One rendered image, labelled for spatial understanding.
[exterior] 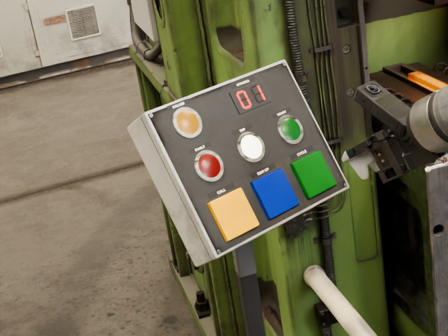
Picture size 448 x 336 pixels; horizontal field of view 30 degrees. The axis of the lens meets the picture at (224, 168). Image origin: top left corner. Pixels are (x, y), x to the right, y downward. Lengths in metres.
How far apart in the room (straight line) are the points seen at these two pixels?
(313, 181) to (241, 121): 0.18
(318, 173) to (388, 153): 0.24
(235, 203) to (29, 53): 5.50
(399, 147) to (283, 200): 0.25
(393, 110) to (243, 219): 0.32
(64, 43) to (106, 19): 0.39
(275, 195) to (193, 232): 0.17
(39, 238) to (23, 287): 0.47
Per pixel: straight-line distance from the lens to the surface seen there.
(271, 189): 1.51
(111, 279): 3.50
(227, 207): 1.45
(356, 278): 2.07
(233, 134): 1.51
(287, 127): 1.57
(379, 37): 2.28
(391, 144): 1.37
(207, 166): 1.46
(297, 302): 2.04
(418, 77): 2.09
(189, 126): 1.47
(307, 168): 1.56
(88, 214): 4.16
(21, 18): 6.82
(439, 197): 1.84
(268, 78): 1.60
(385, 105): 1.38
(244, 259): 1.67
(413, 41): 2.32
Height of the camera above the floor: 1.62
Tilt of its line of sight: 22 degrees down
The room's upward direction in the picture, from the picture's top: 9 degrees counter-clockwise
